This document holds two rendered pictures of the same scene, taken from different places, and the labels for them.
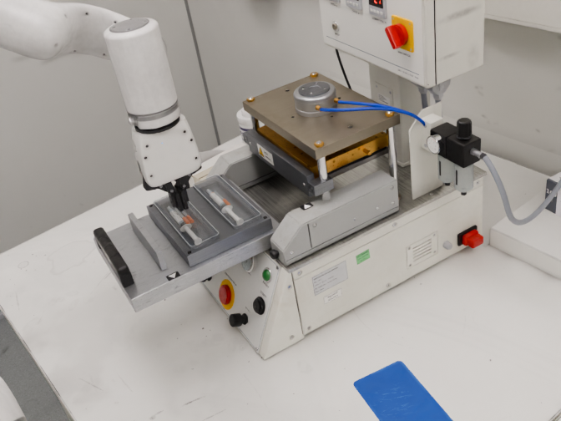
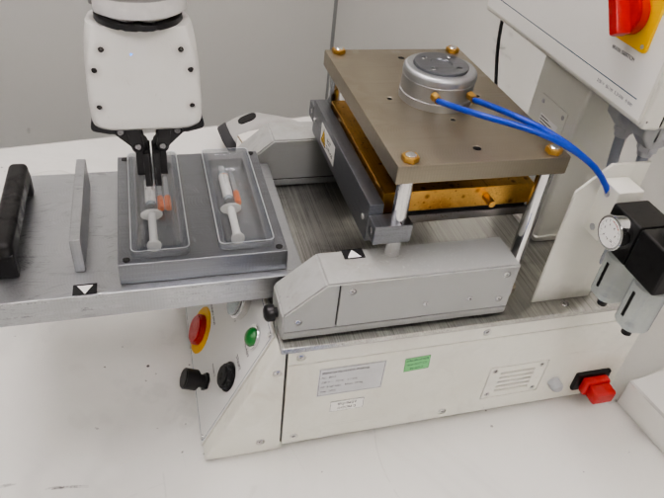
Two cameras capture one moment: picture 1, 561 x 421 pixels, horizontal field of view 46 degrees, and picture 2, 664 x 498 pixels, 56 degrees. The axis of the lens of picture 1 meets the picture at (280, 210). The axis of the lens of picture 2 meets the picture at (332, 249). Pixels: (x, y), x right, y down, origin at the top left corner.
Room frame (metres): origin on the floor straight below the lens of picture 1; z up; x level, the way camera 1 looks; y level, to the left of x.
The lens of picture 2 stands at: (0.47, -0.07, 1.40)
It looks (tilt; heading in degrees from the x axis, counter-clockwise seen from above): 39 degrees down; 5
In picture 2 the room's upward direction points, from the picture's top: 7 degrees clockwise
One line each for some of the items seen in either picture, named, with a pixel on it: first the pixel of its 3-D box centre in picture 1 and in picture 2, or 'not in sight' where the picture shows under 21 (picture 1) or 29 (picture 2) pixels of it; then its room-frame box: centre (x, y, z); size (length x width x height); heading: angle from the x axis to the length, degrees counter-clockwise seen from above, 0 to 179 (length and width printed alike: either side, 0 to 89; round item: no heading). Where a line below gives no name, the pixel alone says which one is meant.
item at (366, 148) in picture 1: (320, 129); (428, 135); (1.12, -0.10, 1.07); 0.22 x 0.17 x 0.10; 24
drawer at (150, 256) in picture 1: (185, 232); (153, 220); (1.00, 0.18, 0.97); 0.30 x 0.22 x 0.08; 114
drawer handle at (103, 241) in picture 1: (112, 255); (13, 216); (0.94, 0.30, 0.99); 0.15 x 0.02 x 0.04; 24
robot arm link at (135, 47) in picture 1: (141, 63); not in sight; (1.00, 0.17, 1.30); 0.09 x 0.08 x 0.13; 2
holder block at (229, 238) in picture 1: (207, 216); (197, 208); (1.02, 0.14, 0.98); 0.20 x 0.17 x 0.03; 24
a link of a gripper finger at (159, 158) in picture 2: (185, 188); (168, 150); (1.00, 0.16, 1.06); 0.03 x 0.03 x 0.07; 24
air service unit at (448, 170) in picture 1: (451, 154); (634, 260); (0.97, -0.31, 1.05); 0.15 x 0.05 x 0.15; 24
